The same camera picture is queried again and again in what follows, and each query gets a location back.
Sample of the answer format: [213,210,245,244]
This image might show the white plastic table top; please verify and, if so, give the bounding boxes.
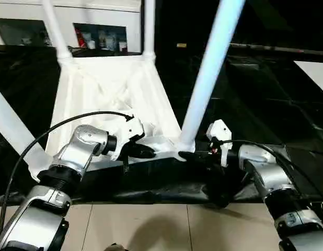
[29,53,197,184]

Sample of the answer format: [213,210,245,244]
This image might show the black plastic mat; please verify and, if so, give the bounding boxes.
[0,43,323,209]

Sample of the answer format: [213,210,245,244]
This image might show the grey robot body part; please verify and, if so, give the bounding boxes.
[105,242,129,251]

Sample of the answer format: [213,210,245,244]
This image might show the red bottle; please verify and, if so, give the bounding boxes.
[75,28,86,48]

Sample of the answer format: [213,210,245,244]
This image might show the long dark metal rod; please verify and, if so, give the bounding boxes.
[228,43,323,58]

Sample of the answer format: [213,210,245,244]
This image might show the white flat board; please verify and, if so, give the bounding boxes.
[293,60,323,97]

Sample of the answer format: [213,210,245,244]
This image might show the white cabinet with glass doors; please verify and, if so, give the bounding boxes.
[0,0,142,55]

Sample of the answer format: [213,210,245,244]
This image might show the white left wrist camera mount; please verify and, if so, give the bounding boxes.
[108,116,146,162]

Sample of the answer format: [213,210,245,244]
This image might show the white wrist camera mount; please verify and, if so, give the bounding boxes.
[108,116,146,162]
[205,119,233,168]

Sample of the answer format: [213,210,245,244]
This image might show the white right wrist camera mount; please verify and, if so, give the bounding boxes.
[205,119,233,168]

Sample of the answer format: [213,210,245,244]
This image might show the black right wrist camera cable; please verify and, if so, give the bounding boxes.
[210,139,323,205]

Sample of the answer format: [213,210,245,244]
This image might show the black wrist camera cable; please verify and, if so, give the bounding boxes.
[0,111,135,236]
[210,139,323,205]

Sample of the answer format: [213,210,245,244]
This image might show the black left wrist camera cable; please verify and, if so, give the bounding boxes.
[0,111,135,236]

